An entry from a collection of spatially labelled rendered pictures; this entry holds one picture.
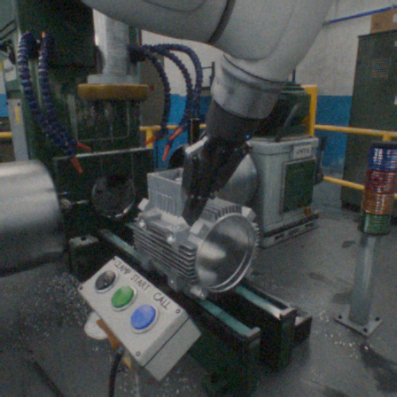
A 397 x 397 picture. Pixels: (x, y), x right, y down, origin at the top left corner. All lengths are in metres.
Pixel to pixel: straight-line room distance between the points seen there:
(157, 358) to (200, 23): 0.35
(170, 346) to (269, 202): 0.83
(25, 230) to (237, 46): 0.54
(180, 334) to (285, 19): 0.35
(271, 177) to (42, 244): 0.71
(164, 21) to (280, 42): 0.13
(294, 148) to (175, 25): 0.86
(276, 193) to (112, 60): 0.65
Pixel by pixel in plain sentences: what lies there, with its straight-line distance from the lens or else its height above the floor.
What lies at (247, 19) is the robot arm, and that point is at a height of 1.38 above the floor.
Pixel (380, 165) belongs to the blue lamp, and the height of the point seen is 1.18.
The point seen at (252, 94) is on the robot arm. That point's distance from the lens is 0.43.
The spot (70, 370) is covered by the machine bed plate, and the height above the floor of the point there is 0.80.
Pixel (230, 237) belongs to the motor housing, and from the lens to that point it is 0.74.
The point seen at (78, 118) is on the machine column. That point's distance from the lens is 1.12.
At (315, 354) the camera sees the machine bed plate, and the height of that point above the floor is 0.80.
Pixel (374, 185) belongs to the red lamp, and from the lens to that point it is 0.75.
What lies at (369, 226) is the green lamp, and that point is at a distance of 0.77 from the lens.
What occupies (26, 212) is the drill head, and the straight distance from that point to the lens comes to 0.75.
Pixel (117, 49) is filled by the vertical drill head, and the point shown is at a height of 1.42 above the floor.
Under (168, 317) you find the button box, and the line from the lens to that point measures 0.39.
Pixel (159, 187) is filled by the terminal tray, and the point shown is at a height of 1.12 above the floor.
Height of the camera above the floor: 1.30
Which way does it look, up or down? 16 degrees down
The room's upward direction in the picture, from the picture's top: straight up
